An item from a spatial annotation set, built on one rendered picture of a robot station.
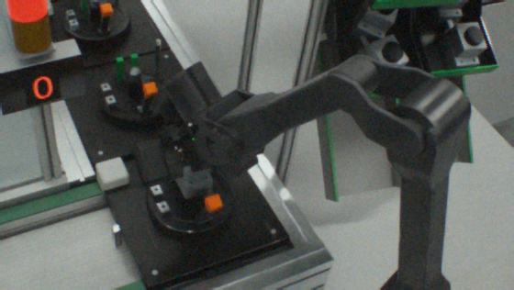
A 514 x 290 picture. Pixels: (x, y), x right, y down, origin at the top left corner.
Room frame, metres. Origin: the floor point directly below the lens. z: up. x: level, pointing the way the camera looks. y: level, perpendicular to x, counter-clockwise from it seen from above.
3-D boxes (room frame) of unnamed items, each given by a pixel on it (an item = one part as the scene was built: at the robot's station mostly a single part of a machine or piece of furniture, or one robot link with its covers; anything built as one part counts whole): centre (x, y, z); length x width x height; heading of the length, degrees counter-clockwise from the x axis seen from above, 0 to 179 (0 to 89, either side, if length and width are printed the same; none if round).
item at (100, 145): (0.86, 0.23, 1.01); 0.24 x 0.24 x 0.13; 34
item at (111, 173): (0.67, 0.22, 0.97); 0.05 x 0.05 x 0.04; 34
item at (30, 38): (0.64, 0.31, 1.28); 0.05 x 0.05 x 0.05
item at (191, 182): (0.65, 0.09, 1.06); 0.08 x 0.04 x 0.07; 34
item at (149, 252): (0.64, 0.09, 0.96); 0.24 x 0.24 x 0.02; 34
